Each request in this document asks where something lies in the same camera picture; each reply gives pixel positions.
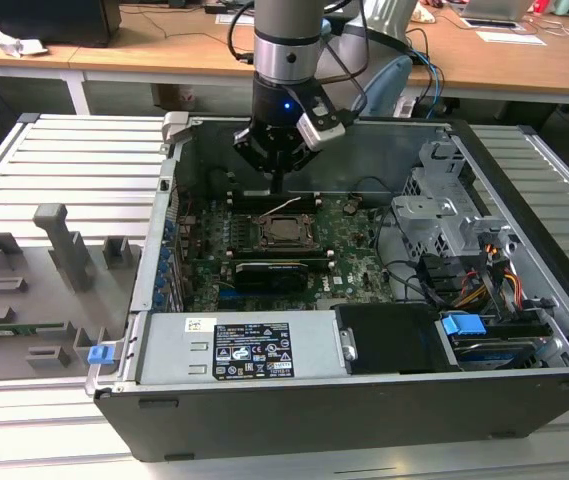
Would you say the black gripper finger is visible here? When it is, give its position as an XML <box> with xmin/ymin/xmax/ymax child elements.
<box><xmin>278</xmin><ymin>143</ymin><xmax>322</xmax><ymax>195</ymax></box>
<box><xmin>232</xmin><ymin>126</ymin><xmax>280</xmax><ymax>195</ymax></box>

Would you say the silver CPU plate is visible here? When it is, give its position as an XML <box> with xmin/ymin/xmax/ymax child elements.
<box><xmin>269</xmin><ymin>219</ymin><xmax>306</xmax><ymax>242</ymax></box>

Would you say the metal socket cover frame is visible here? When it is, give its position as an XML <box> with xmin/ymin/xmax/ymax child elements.
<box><xmin>258</xmin><ymin>213</ymin><xmax>321</xmax><ymax>250</ymax></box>

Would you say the black RAM slot bank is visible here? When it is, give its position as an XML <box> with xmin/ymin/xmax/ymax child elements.
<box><xmin>226</xmin><ymin>192</ymin><xmax>323</xmax><ymax>214</ymax></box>
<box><xmin>223</xmin><ymin>247</ymin><xmax>335</xmax><ymax>264</ymax></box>

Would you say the CPU socket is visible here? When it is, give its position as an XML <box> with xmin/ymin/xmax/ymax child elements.
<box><xmin>255</xmin><ymin>211</ymin><xmax>324</xmax><ymax>253</ymax></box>

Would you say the white paper sheet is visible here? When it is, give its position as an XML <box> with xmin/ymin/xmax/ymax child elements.
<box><xmin>474</xmin><ymin>29</ymin><xmax>548</xmax><ymax>48</ymax></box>
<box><xmin>215</xmin><ymin>13</ymin><xmax>256</xmax><ymax>27</ymax></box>

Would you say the white power strip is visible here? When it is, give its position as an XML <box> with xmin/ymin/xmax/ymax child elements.
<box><xmin>392</xmin><ymin>94</ymin><xmax>418</xmax><ymax>119</ymax></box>

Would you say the pale blue teach pendant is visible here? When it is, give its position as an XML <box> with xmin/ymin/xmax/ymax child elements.
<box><xmin>361</xmin><ymin>53</ymin><xmax>414</xmax><ymax>116</ymax></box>

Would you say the green motherboard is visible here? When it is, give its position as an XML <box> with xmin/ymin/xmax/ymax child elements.
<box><xmin>178</xmin><ymin>192</ymin><xmax>401</xmax><ymax>314</ymax></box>

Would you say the black graphics card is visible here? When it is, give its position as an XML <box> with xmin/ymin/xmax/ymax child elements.
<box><xmin>233</xmin><ymin>259</ymin><xmax>311</xmax><ymax>294</ymax></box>

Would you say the wooden desk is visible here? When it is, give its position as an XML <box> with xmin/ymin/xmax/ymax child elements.
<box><xmin>0</xmin><ymin>0</ymin><xmax>569</xmax><ymax>109</ymax></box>

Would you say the silver metal drive cage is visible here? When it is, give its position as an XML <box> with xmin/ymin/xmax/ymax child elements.
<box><xmin>391</xmin><ymin>139</ymin><xmax>515</xmax><ymax>257</ymax></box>

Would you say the beige cloth bag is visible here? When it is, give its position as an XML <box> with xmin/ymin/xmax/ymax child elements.
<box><xmin>407</xmin><ymin>0</ymin><xmax>438</xmax><ymax>25</ymax></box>

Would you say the black plastic shroud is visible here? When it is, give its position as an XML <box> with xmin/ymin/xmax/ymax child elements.
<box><xmin>336</xmin><ymin>303</ymin><xmax>460</xmax><ymax>376</ymax></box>

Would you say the grey power supply unit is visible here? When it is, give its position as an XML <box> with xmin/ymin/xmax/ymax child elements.
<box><xmin>136</xmin><ymin>309</ymin><xmax>345</xmax><ymax>386</ymax></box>

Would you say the blue disk carrier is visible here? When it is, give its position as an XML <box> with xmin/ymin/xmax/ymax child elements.
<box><xmin>441</xmin><ymin>312</ymin><xmax>540</xmax><ymax>372</ymax></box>

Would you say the silver laptop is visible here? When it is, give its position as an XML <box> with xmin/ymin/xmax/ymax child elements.
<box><xmin>456</xmin><ymin>0</ymin><xmax>530</xmax><ymax>24</ymax></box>

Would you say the black monitor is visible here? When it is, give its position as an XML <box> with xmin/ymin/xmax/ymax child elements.
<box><xmin>0</xmin><ymin>0</ymin><xmax>123</xmax><ymax>49</ymax></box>

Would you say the blue case latch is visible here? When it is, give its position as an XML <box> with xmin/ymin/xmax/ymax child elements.
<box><xmin>87</xmin><ymin>344</ymin><xmax>115</xmax><ymax>367</ymax></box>

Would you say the crumpled white paper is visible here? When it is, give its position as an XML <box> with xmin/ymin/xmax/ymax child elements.
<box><xmin>0</xmin><ymin>27</ymin><xmax>49</xmax><ymax>59</ymax></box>

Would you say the black open PC case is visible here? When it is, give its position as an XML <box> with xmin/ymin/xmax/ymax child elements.
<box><xmin>86</xmin><ymin>112</ymin><xmax>569</xmax><ymax>464</ymax></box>

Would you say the grey parts rack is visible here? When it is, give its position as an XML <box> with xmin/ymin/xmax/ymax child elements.
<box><xmin>0</xmin><ymin>202</ymin><xmax>145</xmax><ymax>386</ymax></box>

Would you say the green RAM stick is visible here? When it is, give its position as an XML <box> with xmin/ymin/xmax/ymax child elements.
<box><xmin>0</xmin><ymin>323</ymin><xmax>65</xmax><ymax>338</ymax></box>

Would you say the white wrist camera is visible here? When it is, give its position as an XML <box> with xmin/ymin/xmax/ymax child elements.
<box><xmin>296</xmin><ymin>113</ymin><xmax>348</xmax><ymax>152</ymax></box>

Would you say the grey case latch handle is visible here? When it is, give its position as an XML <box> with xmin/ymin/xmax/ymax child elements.
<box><xmin>161</xmin><ymin>112</ymin><xmax>193</xmax><ymax>147</ymax></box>

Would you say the blue cable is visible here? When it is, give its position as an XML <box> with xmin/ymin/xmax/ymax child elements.
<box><xmin>413</xmin><ymin>49</ymin><xmax>448</xmax><ymax>122</ymax></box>

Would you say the black cable bundle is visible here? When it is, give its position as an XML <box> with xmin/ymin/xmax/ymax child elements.
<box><xmin>416</xmin><ymin>254</ymin><xmax>470</xmax><ymax>307</ymax></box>

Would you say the yellow red wire bundle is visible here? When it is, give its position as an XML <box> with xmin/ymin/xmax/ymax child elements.
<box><xmin>456</xmin><ymin>239</ymin><xmax>523</xmax><ymax>309</ymax></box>

